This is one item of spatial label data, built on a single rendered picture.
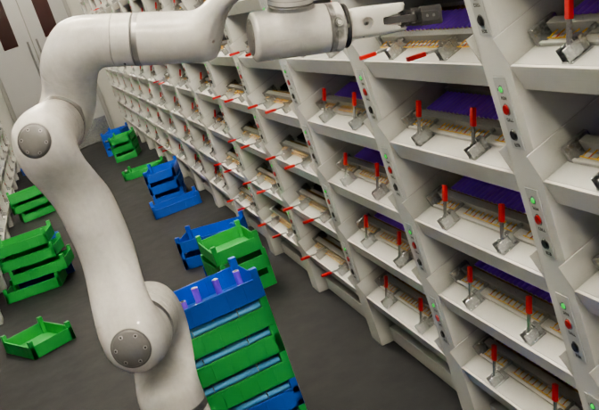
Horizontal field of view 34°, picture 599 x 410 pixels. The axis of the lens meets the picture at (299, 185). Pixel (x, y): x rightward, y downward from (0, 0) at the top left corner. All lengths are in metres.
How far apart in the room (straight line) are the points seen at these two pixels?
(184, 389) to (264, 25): 0.67
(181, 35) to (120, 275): 0.43
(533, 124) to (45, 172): 0.80
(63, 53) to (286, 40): 0.37
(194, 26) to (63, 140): 0.29
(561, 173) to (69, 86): 0.83
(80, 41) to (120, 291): 0.43
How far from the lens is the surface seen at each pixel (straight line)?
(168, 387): 1.83
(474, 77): 1.71
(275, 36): 1.64
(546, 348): 1.93
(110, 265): 1.75
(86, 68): 1.71
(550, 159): 1.60
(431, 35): 1.92
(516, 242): 1.90
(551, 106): 1.60
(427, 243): 2.30
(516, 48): 1.56
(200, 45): 1.66
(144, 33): 1.67
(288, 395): 2.69
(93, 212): 1.74
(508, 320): 2.08
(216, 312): 2.57
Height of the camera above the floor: 1.18
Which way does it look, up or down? 12 degrees down
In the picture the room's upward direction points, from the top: 19 degrees counter-clockwise
